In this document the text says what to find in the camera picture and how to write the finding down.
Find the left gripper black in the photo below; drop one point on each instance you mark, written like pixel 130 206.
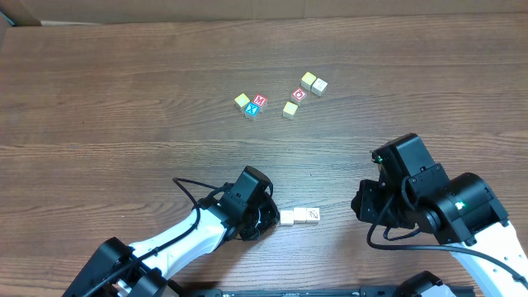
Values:
pixel 266 220

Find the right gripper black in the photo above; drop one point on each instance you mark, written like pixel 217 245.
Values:
pixel 365 202

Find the white block red side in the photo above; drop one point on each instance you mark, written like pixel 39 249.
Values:
pixel 287 218

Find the yellow top block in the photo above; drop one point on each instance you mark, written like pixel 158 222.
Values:
pixel 300 215

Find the yellow block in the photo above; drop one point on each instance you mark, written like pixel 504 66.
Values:
pixel 289 110
pixel 241 101
pixel 300 215
pixel 307 80

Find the white block leaf drawing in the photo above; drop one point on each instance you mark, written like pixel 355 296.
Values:
pixel 313 215

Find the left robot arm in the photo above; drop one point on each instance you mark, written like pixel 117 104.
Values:
pixel 241 210

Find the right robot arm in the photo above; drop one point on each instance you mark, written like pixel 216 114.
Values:
pixel 415 206

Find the blue X block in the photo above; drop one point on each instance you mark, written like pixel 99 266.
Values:
pixel 251 110

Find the yellow block centre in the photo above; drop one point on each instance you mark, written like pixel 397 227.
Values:
pixel 289 110

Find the red M block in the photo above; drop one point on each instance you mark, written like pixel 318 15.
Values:
pixel 260 101

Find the yellow block far left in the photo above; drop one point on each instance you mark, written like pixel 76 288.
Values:
pixel 241 101

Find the red O block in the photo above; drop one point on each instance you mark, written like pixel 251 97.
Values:
pixel 298 96

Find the white block upper right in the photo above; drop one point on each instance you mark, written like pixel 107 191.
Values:
pixel 319 87

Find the yellow block upper right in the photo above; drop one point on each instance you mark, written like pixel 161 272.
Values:
pixel 307 80

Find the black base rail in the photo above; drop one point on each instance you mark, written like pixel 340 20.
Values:
pixel 364 291

